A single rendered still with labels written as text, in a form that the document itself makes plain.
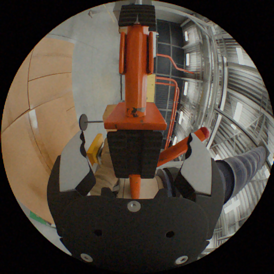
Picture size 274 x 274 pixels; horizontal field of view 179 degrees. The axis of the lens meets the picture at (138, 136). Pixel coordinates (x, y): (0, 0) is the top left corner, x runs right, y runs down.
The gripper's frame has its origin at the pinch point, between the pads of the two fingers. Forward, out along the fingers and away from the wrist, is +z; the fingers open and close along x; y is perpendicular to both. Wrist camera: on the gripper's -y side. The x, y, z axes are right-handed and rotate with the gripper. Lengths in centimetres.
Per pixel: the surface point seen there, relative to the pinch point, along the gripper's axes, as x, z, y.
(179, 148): 6.8, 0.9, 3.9
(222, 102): 188, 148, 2
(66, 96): -70, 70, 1
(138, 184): 0.5, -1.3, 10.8
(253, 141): 171, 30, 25
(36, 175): -29.7, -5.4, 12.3
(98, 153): -10.8, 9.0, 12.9
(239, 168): 43.8, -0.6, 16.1
